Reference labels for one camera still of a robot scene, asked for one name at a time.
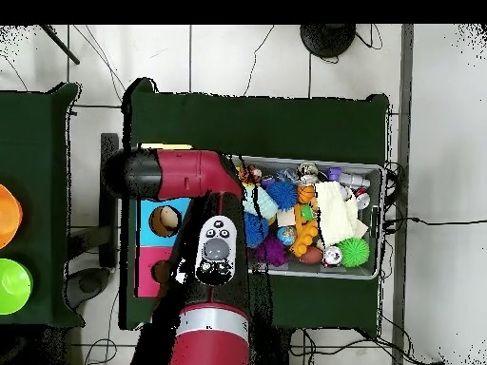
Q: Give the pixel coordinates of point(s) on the silver drink can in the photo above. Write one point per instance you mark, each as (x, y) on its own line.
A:
(333, 256)

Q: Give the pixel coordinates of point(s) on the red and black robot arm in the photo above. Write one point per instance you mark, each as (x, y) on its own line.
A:
(213, 338)

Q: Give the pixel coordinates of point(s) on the wooden box with three holes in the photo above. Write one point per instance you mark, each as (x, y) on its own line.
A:
(152, 235)

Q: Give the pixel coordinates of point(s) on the shallow clear mesh bin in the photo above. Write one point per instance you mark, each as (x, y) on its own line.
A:
(342, 272)

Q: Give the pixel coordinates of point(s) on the light blue waffle cloth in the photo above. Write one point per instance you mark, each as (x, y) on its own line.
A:
(262, 201)

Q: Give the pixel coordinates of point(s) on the orange tiger plush toy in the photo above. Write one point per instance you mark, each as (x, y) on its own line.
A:
(251, 175)

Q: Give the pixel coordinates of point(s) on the blue spiky rubber ball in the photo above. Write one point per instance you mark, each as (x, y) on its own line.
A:
(255, 230)
(282, 195)

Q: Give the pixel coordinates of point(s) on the globe print ball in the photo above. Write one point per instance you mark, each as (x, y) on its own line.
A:
(286, 235)

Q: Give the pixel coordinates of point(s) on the purple knobbly ball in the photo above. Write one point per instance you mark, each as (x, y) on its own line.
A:
(272, 251)

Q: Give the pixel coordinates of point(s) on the orange plastic building block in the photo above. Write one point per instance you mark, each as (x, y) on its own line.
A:
(304, 239)

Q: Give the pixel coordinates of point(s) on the dark green table cloth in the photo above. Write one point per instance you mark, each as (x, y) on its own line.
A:
(34, 114)
(247, 125)

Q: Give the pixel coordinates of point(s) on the cream waffle cloth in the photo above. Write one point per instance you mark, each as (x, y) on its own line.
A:
(336, 213)

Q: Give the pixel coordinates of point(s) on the green spiky rubber ball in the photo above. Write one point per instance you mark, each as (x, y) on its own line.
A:
(354, 251)

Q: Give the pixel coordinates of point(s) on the black upright panel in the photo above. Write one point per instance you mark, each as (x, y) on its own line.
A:
(109, 213)

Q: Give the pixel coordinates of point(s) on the grey stand base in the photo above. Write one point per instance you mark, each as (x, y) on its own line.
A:
(87, 285)

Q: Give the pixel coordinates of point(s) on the black round stand base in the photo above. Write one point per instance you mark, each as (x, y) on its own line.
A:
(327, 40)

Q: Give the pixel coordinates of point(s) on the orange plastic bowl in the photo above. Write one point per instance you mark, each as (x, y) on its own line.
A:
(7, 216)

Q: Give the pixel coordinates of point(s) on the black pole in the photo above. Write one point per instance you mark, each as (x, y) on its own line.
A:
(61, 45)

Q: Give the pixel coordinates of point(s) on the green plastic bowl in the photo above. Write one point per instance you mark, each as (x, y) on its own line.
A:
(13, 287)

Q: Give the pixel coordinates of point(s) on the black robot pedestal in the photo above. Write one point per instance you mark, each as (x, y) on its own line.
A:
(281, 349)

